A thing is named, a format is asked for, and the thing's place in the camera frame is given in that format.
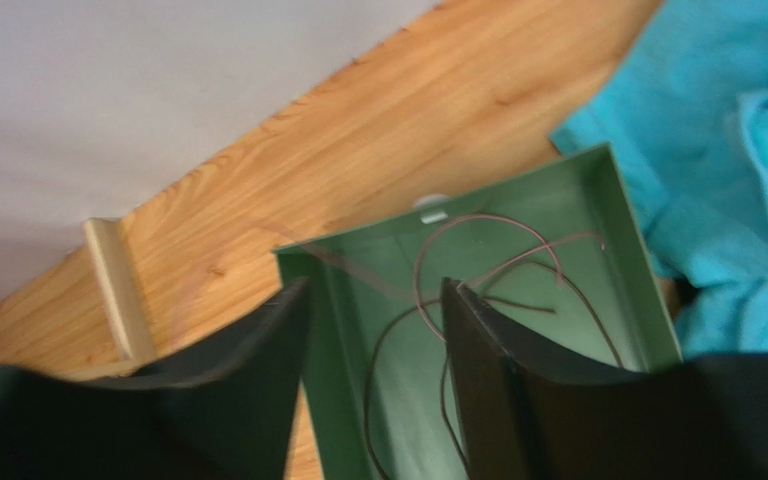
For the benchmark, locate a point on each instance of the cyan cloth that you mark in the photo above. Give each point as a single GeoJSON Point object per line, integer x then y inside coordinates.
{"type": "Point", "coordinates": [686, 115]}

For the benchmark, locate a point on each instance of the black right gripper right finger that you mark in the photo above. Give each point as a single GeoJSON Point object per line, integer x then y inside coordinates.
{"type": "Point", "coordinates": [530, 408]}

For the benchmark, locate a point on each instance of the green plastic bin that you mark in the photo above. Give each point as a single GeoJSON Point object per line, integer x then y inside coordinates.
{"type": "Point", "coordinates": [557, 249]}

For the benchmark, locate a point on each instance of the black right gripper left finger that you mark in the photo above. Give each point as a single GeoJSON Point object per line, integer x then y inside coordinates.
{"type": "Point", "coordinates": [222, 408]}

